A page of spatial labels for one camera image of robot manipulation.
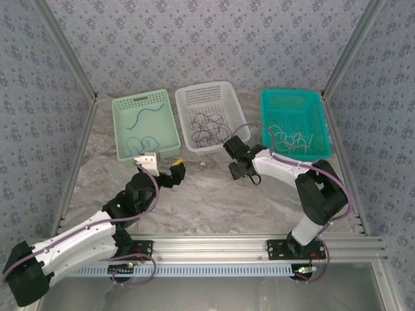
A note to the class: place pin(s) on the white plastic basket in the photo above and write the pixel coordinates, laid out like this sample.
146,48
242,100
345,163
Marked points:
207,97

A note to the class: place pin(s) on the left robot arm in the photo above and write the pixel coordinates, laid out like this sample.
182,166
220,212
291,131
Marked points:
71,239

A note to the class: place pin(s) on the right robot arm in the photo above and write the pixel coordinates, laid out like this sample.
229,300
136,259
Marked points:
279,165

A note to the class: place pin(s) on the light green plastic basket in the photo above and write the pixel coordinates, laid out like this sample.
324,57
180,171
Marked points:
146,120

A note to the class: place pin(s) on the teal plastic basket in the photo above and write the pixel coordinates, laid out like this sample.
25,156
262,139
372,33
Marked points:
291,110

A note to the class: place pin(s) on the black controller board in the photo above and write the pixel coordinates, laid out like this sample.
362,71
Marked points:
121,270
304,272

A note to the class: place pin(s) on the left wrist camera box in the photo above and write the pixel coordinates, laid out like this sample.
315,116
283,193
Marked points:
147,160

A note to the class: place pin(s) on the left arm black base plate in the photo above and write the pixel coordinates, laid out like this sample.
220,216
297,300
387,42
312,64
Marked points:
146,247

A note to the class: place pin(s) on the aluminium side rail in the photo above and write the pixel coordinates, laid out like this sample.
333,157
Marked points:
340,145
81,145

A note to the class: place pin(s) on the aluminium frame rail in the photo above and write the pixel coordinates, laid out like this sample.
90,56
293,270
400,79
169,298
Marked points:
207,247

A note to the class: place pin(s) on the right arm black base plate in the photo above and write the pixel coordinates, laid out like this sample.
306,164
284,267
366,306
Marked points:
275,249

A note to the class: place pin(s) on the aluminium frame post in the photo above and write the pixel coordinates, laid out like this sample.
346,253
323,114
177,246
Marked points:
65,52
353,48

